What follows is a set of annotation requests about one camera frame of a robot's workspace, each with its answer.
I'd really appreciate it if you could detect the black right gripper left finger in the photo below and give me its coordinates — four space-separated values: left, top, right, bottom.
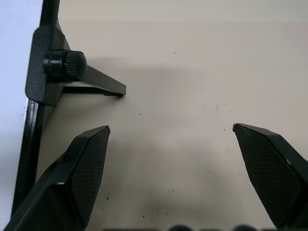
0 125 111 231

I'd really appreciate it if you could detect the black knurled clamp knob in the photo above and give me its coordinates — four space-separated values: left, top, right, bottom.
42 49 87 84

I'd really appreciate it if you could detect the black whiteboard stand foot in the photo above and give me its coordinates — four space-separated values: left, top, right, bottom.
25 23 127 108

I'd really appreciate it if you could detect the black metal stand frame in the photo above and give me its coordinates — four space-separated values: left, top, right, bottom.
0 0 61 218

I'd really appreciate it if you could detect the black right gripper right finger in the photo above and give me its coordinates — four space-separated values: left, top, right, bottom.
232 123 308 231

